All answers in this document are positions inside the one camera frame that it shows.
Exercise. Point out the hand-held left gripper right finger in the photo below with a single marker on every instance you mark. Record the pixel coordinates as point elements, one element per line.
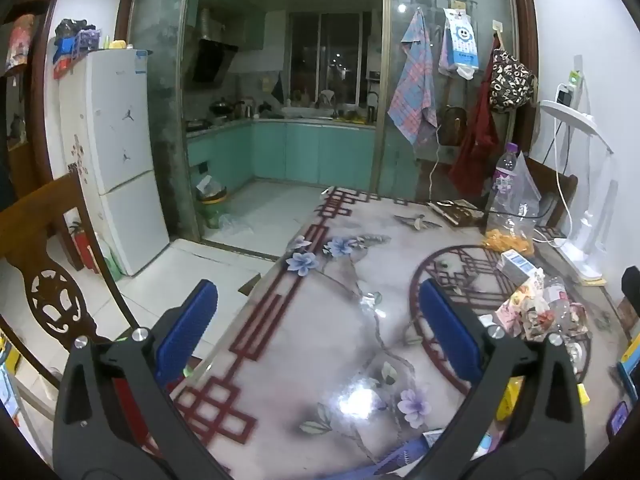
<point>445,330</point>

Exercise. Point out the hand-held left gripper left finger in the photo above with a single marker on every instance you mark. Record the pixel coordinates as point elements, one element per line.
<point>190,325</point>

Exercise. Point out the white blue milk carton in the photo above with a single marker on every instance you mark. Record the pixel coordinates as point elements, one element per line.
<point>515,265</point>

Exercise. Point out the pink brown wrapper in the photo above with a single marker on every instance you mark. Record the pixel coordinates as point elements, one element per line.
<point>550,322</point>

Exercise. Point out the strawberry print snack bag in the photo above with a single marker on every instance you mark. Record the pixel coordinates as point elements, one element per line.
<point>525,300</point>

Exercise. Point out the yellow packet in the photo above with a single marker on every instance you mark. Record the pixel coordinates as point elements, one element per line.
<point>510,400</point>

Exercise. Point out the green plastic bottle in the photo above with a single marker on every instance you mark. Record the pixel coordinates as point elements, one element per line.
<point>111,265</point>

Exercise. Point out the brown woven mat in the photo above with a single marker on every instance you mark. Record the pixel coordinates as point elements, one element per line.
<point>457,215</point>

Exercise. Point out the crushed clear plastic bottle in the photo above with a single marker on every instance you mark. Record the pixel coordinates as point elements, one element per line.
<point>555,290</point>

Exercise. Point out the green kitchen waste bin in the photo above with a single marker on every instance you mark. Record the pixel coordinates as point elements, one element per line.
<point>212,210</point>

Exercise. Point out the red fire extinguisher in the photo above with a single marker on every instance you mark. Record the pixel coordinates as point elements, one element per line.
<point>84,252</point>

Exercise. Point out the carved wooden chair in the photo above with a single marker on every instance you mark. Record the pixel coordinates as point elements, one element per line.
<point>50,300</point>

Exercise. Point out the clear plastic bag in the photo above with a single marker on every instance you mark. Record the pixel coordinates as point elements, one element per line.
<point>525,195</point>

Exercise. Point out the purple label plastic bottle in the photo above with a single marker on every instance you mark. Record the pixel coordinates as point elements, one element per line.
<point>505,180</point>

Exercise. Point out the white desk lamp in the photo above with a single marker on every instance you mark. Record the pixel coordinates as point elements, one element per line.
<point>595,240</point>

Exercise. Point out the white refrigerator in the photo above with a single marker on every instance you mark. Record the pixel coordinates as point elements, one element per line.
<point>120,160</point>

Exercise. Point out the brown wooden board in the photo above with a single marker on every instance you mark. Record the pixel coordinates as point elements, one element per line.
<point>627,315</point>

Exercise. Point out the red hanging cloth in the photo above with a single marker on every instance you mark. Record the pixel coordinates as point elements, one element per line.
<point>480,150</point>

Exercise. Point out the plain wooden chair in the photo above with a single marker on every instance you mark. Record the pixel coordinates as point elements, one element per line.
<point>562,185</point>

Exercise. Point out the blue edged dark board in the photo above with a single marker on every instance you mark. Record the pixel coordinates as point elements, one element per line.
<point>627,370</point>

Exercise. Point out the purple phone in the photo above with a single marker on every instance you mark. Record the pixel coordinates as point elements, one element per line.
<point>617,417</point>

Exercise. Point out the teal kitchen cabinets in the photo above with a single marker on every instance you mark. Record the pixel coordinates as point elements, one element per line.
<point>300,152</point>

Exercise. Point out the plaid hanging towel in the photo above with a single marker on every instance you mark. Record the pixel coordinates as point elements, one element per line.
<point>415,90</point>

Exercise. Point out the patterned brown hanging bag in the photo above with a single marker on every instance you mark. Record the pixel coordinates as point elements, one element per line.
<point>510,82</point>

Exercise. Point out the white phone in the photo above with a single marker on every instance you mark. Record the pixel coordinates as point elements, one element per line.
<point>566,96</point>

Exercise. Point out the black range hood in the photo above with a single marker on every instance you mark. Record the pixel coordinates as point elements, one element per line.
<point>212,62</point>

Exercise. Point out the white blue hanging bag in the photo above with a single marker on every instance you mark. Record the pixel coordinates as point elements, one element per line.
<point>460,45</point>

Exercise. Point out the yellow container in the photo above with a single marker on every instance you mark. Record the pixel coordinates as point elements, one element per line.
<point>119,44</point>

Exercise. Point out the kitchen window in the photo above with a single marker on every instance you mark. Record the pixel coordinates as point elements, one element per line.
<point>325,60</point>

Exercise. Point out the pile of folded bags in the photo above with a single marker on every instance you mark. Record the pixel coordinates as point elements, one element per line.
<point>75,45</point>

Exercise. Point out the colourful hanging poster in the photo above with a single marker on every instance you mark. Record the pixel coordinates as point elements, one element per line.
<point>21,42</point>

